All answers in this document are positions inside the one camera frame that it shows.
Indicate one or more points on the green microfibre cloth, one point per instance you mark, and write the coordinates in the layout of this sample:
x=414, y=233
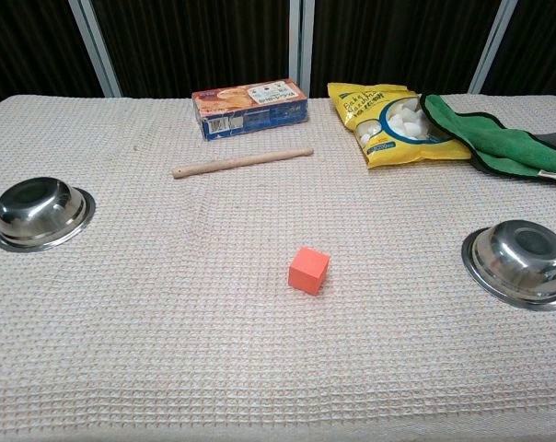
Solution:
x=489, y=143

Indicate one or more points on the wooden stick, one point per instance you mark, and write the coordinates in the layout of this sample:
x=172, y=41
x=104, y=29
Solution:
x=241, y=162

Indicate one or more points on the yellow marshmallow bag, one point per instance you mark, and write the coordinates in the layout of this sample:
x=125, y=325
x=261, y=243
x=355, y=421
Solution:
x=351, y=110

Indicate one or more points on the orange foam cube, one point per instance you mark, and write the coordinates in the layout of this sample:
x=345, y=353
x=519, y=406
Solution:
x=308, y=274

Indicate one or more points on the dark ribbed partition panel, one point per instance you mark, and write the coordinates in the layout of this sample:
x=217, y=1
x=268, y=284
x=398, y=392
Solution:
x=29, y=46
x=540, y=46
x=190, y=41
x=397, y=41

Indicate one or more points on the stainless steel bowl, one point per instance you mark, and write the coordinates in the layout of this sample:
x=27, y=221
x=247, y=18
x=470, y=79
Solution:
x=38, y=216
x=517, y=267

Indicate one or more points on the aluminium partition post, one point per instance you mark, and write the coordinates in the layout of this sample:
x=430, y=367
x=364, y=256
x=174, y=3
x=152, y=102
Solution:
x=301, y=46
x=492, y=46
x=96, y=50

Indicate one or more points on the orange blue cracker box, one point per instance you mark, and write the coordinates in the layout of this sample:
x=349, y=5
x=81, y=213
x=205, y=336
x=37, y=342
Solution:
x=250, y=110

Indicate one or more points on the beige waffle tablecloth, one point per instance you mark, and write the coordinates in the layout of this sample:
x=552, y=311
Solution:
x=213, y=345

